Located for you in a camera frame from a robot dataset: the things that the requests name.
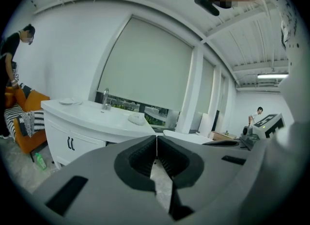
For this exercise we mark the black head camera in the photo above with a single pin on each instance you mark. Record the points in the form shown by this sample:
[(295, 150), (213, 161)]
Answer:
[(208, 5)]

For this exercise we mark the black white striped blanket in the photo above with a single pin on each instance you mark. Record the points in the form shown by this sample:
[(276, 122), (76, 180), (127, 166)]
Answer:
[(14, 115)]

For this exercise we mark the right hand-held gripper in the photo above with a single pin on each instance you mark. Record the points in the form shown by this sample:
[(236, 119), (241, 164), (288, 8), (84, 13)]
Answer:
[(268, 127)]

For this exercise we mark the green bottle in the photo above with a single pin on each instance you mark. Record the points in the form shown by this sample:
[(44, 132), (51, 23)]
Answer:
[(41, 162)]

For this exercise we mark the black white patterned pillow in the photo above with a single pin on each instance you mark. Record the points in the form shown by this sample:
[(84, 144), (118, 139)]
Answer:
[(25, 89)]

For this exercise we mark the person's white polka-dot shirt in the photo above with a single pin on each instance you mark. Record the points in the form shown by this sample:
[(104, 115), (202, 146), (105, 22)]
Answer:
[(298, 61)]

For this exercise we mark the ceiling tube light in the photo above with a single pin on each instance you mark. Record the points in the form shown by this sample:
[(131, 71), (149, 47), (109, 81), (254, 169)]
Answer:
[(272, 76)]

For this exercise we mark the wide grey roller blind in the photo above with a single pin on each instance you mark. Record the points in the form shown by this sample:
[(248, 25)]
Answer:
[(145, 69)]

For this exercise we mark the white folded towel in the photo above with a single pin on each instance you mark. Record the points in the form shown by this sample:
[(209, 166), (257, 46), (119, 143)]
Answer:
[(136, 119)]

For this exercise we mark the large cardboard box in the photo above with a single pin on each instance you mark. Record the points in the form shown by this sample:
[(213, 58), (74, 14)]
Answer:
[(222, 136)]

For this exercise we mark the orange sofa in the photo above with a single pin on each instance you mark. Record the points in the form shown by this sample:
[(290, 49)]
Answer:
[(34, 102)]

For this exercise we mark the narrow grey roller blind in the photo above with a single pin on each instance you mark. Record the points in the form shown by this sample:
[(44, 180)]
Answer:
[(206, 85), (221, 93)]

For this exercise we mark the white plate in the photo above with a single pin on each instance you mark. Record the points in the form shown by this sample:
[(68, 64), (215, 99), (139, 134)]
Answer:
[(69, 102)]

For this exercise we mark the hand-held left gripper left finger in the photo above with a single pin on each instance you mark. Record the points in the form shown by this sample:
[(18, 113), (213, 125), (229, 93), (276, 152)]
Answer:
[(101, 195)]

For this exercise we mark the chrome faucet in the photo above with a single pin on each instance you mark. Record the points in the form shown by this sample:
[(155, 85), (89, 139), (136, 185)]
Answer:
[(106, 100)]

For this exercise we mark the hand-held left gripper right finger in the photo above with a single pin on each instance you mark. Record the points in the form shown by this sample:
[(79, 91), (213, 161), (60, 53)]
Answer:
[(213, 182)]

